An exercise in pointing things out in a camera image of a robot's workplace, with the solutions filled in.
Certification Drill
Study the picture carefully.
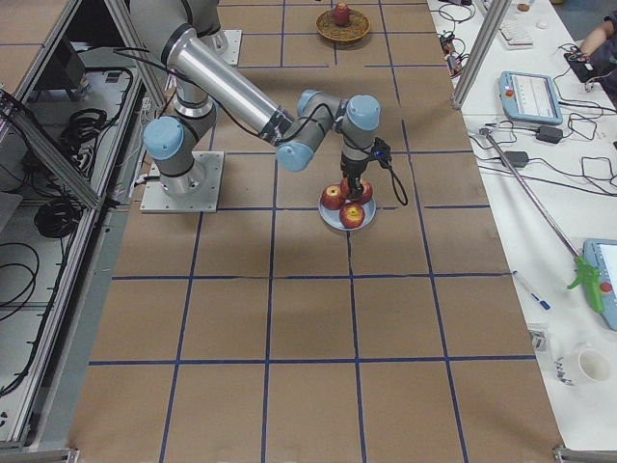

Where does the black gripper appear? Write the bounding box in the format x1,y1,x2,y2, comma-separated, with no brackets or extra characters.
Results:
340,137,391,201

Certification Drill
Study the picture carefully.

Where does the red yellow apple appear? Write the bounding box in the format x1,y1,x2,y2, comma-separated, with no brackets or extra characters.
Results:
339,177,352,201

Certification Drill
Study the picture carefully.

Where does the person forearm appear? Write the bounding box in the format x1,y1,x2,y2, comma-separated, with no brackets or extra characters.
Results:
579,19,616,56

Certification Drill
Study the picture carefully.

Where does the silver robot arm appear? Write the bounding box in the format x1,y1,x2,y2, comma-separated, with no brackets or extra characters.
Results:
129,1,392,199

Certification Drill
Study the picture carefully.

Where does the red apple on plate right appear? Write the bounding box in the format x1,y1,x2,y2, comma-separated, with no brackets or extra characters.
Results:
359,178,373,204

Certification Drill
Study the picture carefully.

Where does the red apple on plate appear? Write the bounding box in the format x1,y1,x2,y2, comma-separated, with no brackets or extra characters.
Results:
320,184,346,210
338,203,365,229
359,178,373,204

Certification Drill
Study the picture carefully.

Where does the red apple on plate left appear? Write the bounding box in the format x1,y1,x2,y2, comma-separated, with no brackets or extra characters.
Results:
320,184,346,210

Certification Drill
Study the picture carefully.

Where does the red apple on plate front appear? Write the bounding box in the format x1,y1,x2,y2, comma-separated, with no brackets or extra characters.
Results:
338,203,365,229

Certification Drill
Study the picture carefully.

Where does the light blue plate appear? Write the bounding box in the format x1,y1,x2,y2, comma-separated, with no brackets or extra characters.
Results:
318,199,377,232

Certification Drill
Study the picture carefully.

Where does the woven wicker basket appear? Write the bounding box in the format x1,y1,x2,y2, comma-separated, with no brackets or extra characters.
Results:
315,10,371,44

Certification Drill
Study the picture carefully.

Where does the red apple in basket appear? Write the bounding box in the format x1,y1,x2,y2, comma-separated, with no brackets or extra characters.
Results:
332,2,351,27

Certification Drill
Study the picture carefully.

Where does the long metal grabber rod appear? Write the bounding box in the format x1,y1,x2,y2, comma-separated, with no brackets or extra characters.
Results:
479,127,586,265

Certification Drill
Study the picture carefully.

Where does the black power adapter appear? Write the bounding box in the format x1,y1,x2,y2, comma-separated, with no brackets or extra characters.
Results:
503,150,529,169
535,125,564,144

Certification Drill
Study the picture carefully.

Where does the blue teach pendant far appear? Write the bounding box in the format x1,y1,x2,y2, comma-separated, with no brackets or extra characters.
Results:
498,71,563,125

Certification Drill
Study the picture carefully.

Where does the blue teach pendant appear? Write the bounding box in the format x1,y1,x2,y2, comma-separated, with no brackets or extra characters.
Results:
498,71,563,125
583,239,616,331

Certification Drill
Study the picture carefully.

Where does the white keyboard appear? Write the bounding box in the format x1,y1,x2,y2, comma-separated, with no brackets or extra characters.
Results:
498,23,534,49

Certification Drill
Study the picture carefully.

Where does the blue white pen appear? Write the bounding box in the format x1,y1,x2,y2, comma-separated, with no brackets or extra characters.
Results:
512,270,551,311

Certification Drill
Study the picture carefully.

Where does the small clear box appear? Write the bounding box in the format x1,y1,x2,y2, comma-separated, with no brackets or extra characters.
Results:
528,328,550,352

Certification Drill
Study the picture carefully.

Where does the blue teach pendant near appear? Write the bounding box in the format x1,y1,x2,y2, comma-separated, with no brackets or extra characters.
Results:
583,239,616,331

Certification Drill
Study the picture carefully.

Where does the white mug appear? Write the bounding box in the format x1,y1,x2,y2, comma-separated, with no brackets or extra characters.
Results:
553,344,611,387

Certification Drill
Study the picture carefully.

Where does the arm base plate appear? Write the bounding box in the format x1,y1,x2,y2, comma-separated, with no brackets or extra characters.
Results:
140,150,225,213
210,29,242,67

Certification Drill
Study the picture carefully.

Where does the aluminium frame post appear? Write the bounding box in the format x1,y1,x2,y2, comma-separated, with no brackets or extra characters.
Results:
451,0,511,110

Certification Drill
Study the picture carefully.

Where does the green grabber handle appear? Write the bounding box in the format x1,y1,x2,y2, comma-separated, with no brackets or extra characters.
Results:
567,256,604,313

